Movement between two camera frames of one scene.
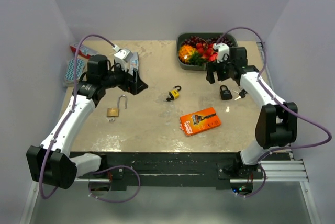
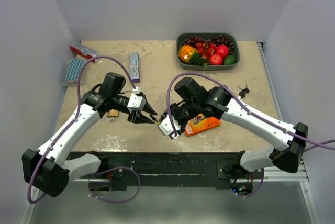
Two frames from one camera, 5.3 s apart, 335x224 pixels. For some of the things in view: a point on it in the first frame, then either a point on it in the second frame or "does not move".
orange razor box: (199, 121) does not move
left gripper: (133, 84) -> (141, 118)
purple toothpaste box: (134, 63) does not move
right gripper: (213, 67) -> (172, 108)
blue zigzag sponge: (69, 78) does not move
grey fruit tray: (182, 36) does not move
